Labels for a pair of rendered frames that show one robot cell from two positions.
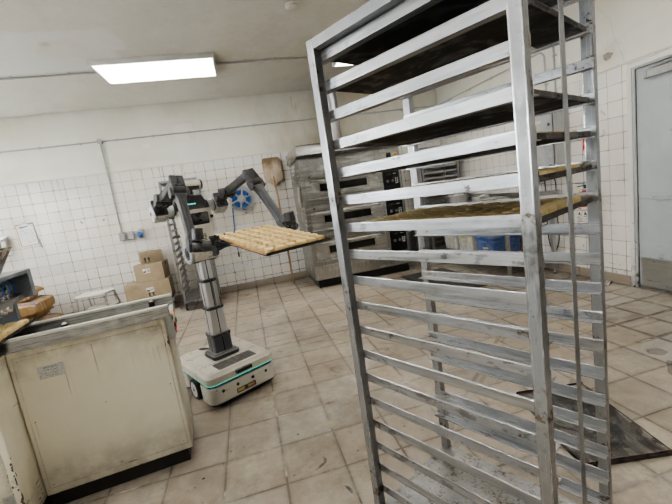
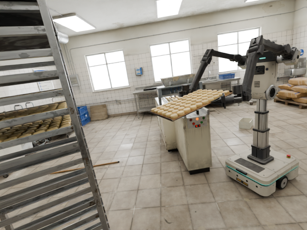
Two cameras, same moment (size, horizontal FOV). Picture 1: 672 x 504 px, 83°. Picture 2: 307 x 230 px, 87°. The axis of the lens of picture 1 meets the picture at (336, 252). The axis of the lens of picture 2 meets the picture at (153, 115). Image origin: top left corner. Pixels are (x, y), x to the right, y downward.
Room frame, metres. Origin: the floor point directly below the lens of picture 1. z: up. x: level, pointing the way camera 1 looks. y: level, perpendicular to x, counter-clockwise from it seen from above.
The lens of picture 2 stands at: (2.14, -0.99, 1.44)
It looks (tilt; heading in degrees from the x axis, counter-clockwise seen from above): 15 degrees down; 107
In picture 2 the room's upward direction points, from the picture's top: 9 degrees counter-clockwise
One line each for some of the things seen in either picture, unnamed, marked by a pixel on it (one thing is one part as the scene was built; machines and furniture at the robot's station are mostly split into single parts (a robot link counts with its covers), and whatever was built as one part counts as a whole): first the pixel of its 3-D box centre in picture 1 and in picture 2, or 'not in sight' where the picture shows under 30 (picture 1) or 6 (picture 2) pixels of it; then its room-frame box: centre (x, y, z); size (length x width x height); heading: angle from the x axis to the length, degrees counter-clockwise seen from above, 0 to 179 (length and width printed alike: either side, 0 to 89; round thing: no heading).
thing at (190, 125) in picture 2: (171, 321); (197, 121); (2.09, 0.99, 0.77); 0.24 x 0.04 x 0.14; 19
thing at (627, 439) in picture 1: (583, 418); not in sight; (1.77, -1.14, 0.02); 0.60 x 0.40 x 0.03; 0
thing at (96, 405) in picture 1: (113, 392); (190, 134); (1.97, 1.33, 0.45); 0.70 x 0.34 x 0.90; 109
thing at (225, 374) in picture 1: (223, 356); (259, 160); (2.78, 0.98, 0.24); 0.68 x 0.53 x 0.41; 41
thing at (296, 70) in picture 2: not in sight; (296, 67); (5.09, 5.26, 0.93); 0.99 x 0.38 x 1.09; 102
